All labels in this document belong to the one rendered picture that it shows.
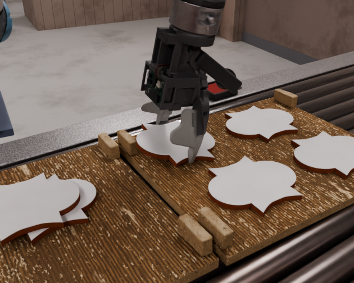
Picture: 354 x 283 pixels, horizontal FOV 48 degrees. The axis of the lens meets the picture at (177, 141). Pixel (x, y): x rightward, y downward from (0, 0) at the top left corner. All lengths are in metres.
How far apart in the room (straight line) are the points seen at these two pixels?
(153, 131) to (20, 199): 0.25
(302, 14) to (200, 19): 3.70
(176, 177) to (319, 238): 0.23
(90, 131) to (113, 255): 0.39
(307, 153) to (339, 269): 0.23
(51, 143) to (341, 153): 0.54
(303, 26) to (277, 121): 3.46
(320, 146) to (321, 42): 3.38
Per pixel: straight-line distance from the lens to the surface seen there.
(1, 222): 0.57
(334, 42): 3.99
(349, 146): 0.77
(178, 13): 0.59
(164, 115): 0.72
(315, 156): 0.72
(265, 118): 0.83
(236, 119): 0.81
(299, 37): 4.30
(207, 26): 0.59
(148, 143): 0.67
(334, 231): 0.62
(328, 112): 0.97
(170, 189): 0.62
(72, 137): 0.83
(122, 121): 0.88
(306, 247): 0.58
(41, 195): 0.60
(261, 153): 0.73
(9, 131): 1.02
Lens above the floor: 1.30
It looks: 29 degrees down
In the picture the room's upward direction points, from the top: straight up
